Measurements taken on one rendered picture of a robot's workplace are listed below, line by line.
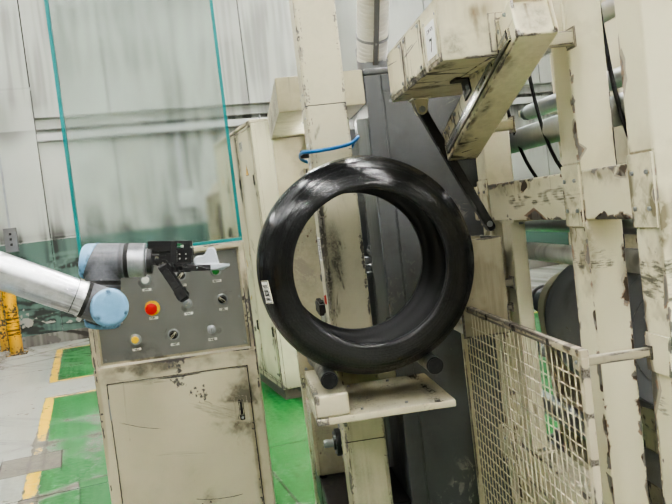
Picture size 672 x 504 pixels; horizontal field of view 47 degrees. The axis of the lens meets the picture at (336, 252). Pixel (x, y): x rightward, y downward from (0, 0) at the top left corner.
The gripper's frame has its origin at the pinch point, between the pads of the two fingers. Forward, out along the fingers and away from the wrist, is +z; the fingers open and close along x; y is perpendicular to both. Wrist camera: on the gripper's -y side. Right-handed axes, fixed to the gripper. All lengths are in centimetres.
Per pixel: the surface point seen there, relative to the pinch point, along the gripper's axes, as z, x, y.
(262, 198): 18, 353, 29
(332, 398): 27.6, -10.5, -33.3
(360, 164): 34.8, -10.1, 26.8
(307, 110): 24, 27, 46
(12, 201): -305, 869, 38
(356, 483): 39, 26, -69
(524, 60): 68, -37, 49
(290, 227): 16.8, -12.0, 10.7
